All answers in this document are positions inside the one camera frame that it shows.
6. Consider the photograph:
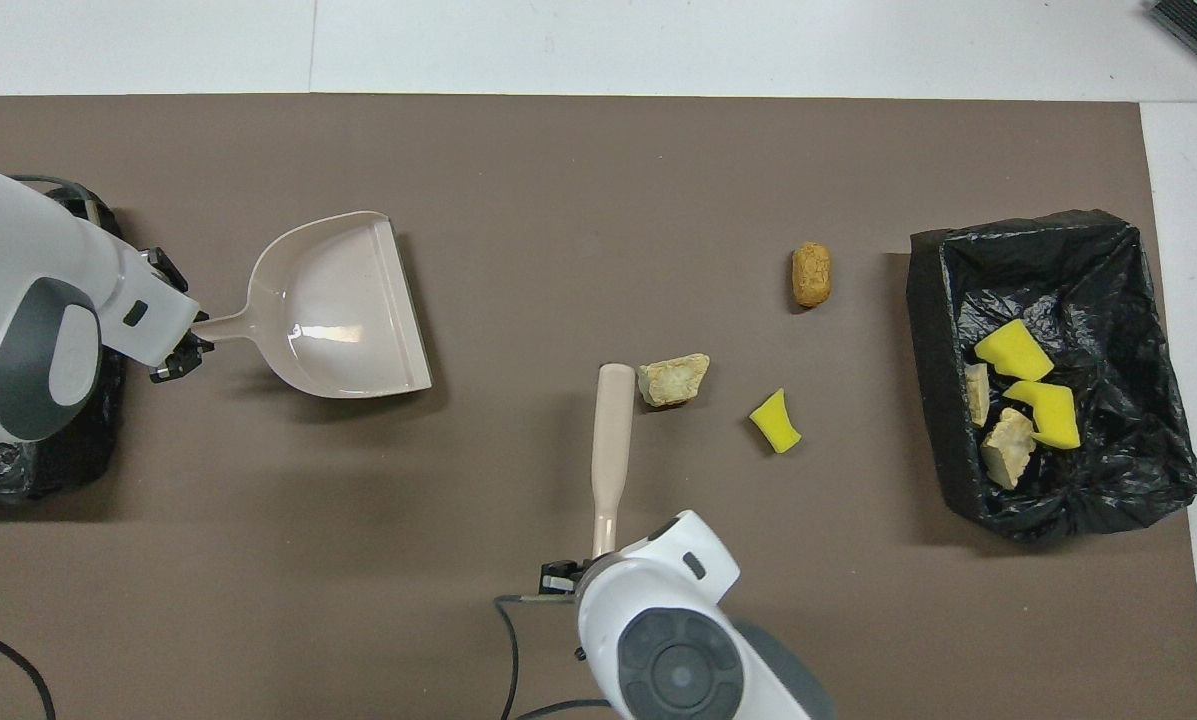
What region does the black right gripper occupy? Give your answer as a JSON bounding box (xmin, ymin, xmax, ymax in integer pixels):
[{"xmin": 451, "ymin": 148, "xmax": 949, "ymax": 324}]
[{"xmin": 541, "ymin": 560, "xmax": 599, "ymax": 595}]

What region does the beige hand brush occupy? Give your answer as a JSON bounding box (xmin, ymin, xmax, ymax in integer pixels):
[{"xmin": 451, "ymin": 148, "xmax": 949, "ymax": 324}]
[{"xmin": 591, "ymin": 363, "xmax": 638, "ymax": 561}]

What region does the beige plastic dustpan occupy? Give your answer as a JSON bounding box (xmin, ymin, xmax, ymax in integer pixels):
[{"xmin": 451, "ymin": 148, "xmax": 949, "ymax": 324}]
[{"xmin": 190, "ymin": 210, "xmax": 434, "ymax": 401}]

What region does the pale crumbly bread chunk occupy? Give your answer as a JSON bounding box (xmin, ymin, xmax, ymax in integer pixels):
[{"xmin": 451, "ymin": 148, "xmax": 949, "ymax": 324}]
[
  {"xmin": 980, "ymin": 406, "xmax": 1039, "ymax": 491},
  {"xmin": 637, "ymin": 353, "xmax": 711, "ymax": 409}
]

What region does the small curved yellow sponge piece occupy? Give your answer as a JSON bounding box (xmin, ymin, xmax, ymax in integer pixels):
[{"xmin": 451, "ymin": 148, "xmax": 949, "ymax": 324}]
[{"xmin": 748, "ymin": 388, "xmax": 802, "ymax": 455}]

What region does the brown bread roll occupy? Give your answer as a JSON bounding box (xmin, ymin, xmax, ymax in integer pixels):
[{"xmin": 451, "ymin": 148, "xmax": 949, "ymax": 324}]
[{"xmin": 792, "ymin": 241, "xmax": 833, "ymax": 310}]

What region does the green and yellow sponge piece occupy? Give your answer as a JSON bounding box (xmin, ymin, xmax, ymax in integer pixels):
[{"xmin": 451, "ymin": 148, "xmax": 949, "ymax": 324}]
[{"xmin": 974, "ymin": 318, "xmax": 1055, "ymax": 383}]

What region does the large yellow sponge piece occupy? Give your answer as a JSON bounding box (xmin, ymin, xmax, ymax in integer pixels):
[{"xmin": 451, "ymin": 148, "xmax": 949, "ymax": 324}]
[{"xmin": 1003, "ymin": 380, "xmax": 1082, "ymax": 451}]

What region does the black bag lined bin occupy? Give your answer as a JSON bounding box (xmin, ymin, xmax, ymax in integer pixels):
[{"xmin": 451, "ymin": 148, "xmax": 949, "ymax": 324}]
[
  {"xmin": 0, "ymin": 175, "xmax": 129, "ymax": 503},
  {"xmin": 906, "ymin": 209, "xmax": 1197, "ymax": 546}
]

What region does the brown table mat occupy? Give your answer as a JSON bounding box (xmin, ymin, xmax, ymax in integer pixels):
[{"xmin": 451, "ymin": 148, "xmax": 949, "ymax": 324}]
[{"xmin": 0, "ymin": 95, "xmax": 1197, "ymax": 720}]

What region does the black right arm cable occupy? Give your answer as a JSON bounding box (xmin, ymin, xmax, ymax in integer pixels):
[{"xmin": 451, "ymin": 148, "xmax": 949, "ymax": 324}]
[{"xmin": 493, "ymin": 593, "xmax": 619, "ymax": 720}]

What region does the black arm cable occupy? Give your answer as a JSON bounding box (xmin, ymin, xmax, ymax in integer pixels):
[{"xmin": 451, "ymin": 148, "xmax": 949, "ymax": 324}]
[
  {"xmin": 0, "ymin": 175, "xmax": 94, "ymax": 720},
  {"xmin": 493, "ymin": 593, "xmax": 619, "ymax": 720}
]

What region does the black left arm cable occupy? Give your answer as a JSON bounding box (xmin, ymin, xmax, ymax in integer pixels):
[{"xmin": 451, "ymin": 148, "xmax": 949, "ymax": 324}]
[{"xmin": 0, "ymin": 175, "xmax": 94, "ymax": 720}]

